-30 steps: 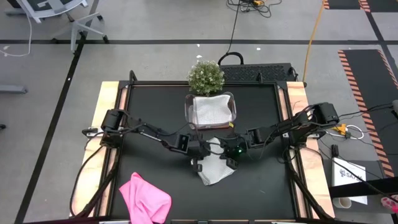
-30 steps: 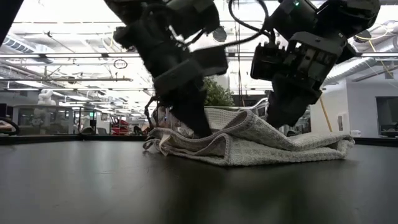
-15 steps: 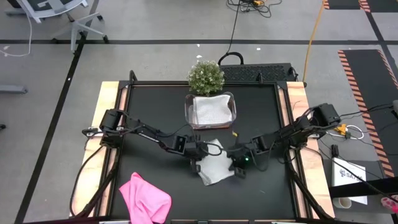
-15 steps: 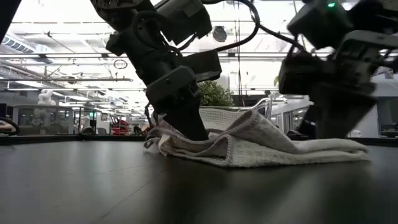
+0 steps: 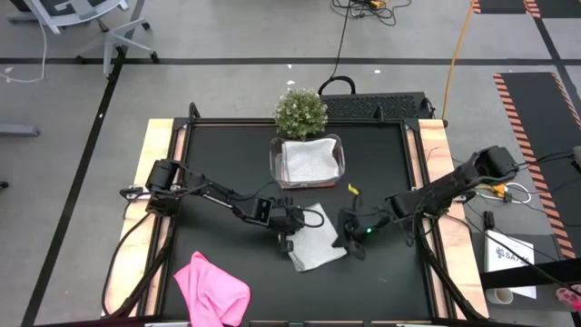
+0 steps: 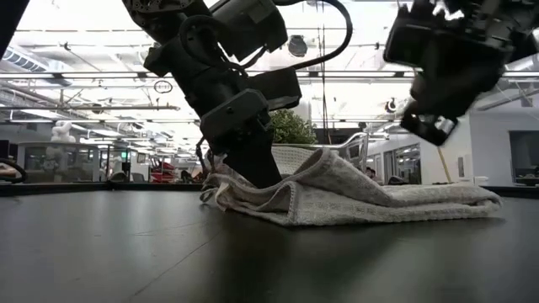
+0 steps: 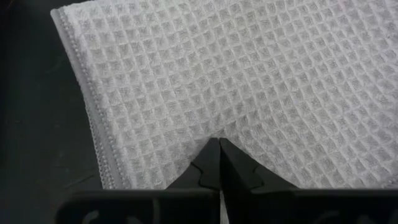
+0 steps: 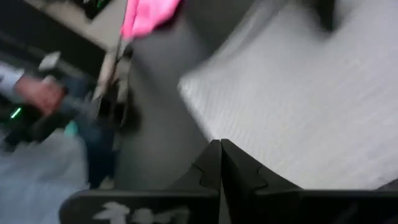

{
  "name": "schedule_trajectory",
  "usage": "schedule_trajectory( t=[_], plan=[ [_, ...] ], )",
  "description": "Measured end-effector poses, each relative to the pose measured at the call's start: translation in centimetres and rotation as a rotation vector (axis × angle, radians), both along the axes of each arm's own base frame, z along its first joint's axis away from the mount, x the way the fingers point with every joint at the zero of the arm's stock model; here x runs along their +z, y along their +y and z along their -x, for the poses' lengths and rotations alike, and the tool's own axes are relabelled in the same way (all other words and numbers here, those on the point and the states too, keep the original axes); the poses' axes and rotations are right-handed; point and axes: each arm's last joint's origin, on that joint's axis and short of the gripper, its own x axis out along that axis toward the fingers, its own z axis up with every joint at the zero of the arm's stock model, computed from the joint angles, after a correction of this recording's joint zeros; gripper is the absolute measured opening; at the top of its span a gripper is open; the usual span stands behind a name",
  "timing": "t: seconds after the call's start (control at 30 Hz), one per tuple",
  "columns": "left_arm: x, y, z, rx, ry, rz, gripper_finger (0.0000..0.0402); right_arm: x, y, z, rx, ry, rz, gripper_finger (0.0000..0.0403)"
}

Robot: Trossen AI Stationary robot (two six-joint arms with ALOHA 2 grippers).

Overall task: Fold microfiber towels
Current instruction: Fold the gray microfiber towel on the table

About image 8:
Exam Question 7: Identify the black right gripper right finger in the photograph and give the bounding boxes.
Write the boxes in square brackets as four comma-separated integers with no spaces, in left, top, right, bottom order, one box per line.
[221,139,398,224]

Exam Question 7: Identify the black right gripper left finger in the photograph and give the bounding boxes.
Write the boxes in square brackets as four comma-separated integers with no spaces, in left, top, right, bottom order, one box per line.
[58,139,223,224]

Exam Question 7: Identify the grey waffle-weave towel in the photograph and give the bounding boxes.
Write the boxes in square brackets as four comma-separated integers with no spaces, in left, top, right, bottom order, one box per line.
[177,0,398,190]

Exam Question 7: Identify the pink microfiber towel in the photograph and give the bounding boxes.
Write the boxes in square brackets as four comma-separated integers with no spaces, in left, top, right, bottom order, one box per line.
[119,0,183,40]

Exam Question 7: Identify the left wooden side board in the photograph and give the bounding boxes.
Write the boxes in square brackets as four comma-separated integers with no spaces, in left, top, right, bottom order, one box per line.
[91,46,133,103]

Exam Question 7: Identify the white sneakers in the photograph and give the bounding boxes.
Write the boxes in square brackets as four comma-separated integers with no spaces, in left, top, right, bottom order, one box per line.
[0,60,118,190]

